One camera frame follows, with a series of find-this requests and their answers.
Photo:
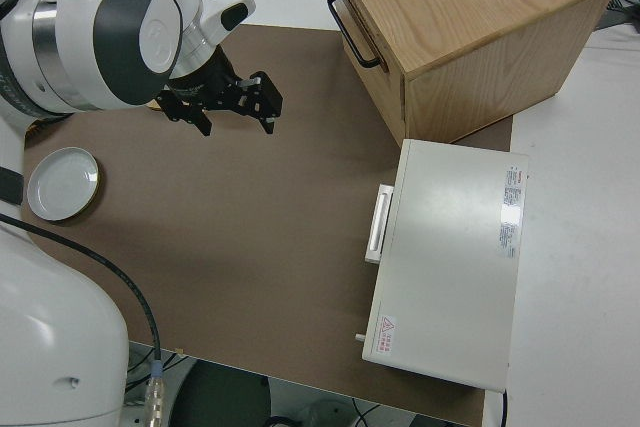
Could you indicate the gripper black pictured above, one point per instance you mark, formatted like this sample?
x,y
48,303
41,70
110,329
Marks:
x,y
205,84

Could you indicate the gray round plate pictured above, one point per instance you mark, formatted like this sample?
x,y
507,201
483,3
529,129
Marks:
x,y
60,187

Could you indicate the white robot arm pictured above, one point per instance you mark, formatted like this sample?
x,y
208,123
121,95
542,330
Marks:
x,y
140,22
55,337

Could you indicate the brown table mat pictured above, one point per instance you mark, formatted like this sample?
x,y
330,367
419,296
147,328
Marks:
x,y
250,227

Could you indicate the wooden drawer box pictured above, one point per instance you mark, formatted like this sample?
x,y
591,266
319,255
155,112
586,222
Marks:
x,y
475,22

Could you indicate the white metal appliance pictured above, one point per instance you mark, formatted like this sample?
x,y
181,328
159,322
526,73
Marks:
x,y
450,267

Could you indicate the red warning sticker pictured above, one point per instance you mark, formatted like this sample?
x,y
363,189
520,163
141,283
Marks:
x,y
389,334

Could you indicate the white text label sticker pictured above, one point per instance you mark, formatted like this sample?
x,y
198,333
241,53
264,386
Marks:
x,y
512,209

